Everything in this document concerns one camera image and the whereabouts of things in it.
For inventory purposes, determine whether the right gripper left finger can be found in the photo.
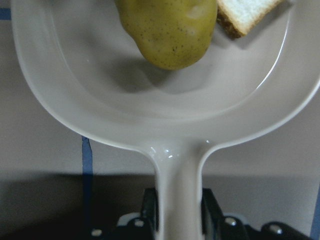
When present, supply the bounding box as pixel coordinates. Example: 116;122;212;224
140;188;159;235

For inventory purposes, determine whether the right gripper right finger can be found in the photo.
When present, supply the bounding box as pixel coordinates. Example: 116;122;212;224
201;188;224;240

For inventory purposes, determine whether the beige plastic dustpan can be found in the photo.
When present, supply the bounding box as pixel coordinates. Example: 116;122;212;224
11;0;320;240

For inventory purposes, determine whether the yellow-green potato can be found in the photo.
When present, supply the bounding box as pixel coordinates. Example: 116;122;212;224
115;0;218;70

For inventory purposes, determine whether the white bread slice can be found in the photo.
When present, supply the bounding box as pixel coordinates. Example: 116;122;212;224
217;0;292;40

